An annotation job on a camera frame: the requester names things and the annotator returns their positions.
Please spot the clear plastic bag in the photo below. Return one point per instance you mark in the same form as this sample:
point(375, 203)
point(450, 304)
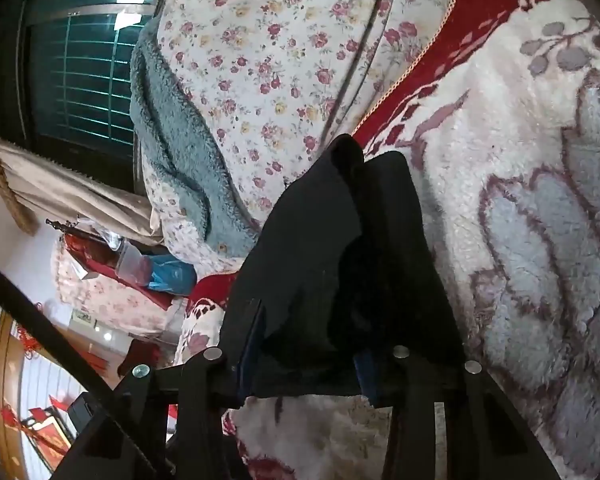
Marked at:
point(130, 265)

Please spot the red knot decoration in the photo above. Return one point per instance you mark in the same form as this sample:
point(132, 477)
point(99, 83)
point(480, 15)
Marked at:
point(29, 342)

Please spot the window with metal grille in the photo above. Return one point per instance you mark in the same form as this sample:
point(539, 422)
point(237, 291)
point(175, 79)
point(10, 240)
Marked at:
point(80, 85)

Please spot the white red plush blanket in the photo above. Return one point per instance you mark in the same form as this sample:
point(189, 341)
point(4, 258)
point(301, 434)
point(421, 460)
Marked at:
point(530, 210)

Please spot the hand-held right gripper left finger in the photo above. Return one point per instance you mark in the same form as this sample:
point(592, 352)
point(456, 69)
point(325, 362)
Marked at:
point(250, 350)

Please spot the blue plastic bag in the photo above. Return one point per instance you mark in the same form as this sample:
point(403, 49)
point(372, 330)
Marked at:
point(172, 275)

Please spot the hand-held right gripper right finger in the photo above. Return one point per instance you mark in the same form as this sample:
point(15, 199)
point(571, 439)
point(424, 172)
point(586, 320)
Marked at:
point(366, 372)

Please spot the beige curtain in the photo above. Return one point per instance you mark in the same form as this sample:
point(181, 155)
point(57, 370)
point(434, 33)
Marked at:
point(70, 195)

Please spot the dark red box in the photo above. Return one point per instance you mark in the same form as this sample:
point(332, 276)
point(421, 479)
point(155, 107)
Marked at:
point(87, 255)

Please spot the black pants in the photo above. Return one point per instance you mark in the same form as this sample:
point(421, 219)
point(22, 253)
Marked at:
point(320, 260)

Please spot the teal fleece blanket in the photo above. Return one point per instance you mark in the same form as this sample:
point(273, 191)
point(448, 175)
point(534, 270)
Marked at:
point(170, 160)

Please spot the floral quilt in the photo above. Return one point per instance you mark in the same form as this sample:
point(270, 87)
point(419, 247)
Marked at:
point(260, 60)

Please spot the wooden door frame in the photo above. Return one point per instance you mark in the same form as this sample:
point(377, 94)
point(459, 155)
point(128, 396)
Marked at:
point(4, 385)

